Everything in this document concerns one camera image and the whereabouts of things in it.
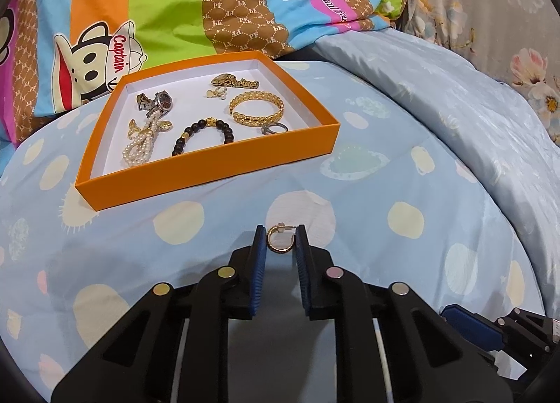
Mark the silver wrist watch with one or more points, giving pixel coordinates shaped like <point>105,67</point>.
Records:
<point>162,101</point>

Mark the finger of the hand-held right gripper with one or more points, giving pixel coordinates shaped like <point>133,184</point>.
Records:
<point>525,325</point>
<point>470,326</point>

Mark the gold wrist watch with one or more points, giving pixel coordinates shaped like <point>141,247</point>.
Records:
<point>224,79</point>

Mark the gold pearl earring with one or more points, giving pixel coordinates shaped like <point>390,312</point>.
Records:
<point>215,92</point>

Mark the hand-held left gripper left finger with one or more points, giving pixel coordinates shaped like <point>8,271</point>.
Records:
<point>258,271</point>

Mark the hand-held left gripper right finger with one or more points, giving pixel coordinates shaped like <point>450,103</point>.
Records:
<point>302,271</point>

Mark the orange cardboard box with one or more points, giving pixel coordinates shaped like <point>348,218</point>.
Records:
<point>197,180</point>

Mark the floral grey pillow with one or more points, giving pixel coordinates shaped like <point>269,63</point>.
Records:
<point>481,0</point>

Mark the gold hoop earring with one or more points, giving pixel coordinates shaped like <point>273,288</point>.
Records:
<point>272,248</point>

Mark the pale blue quilt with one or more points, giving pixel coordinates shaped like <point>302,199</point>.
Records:
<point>459,105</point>

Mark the light blue spotted bed sheet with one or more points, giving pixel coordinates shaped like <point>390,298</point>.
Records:
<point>393,175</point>

